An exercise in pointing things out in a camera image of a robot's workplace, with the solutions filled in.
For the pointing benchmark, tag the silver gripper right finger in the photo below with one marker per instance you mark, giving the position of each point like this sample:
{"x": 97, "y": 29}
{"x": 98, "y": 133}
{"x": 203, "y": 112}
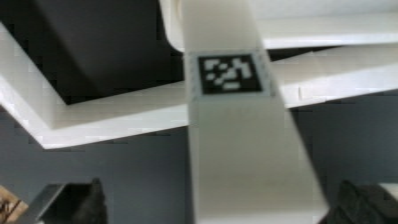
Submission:
{"x": 367, "y": 205}

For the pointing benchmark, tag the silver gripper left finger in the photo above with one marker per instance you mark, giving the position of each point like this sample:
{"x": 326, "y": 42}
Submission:
{"x": 68, "y": 204}

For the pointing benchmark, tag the white U-shaped obstacle frame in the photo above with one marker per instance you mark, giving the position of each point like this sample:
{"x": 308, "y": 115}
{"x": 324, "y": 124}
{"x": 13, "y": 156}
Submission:
{"x": 321, "y": 77}

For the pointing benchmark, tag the white desk leg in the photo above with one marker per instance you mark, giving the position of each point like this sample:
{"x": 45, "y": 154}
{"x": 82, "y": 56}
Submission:
{"x": 255, "y": 185}

